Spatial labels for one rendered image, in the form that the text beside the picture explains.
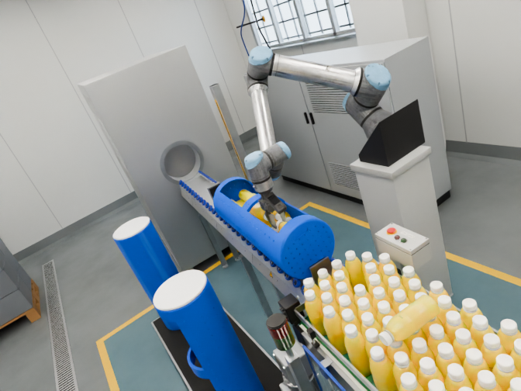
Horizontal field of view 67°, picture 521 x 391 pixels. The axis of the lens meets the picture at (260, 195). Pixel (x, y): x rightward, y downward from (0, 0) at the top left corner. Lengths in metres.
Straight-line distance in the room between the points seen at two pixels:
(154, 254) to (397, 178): 1.71
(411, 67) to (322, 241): 1.93
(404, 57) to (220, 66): 4.42
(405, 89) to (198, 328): 2.32
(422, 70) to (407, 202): 1.41
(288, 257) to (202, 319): 0.53
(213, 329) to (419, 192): 1.35
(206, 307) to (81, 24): 5.32
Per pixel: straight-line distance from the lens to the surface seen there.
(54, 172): 6.61
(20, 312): 5.00
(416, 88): 3.42
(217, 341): 2.07
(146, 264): 2.94
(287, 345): 1.28
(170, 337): 3.28
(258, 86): 2.18
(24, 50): 6.55
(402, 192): 2.30
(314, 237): 1.76
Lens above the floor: 2.08
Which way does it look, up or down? 24 degrees down
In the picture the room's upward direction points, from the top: 21 degrees counter-clockwise
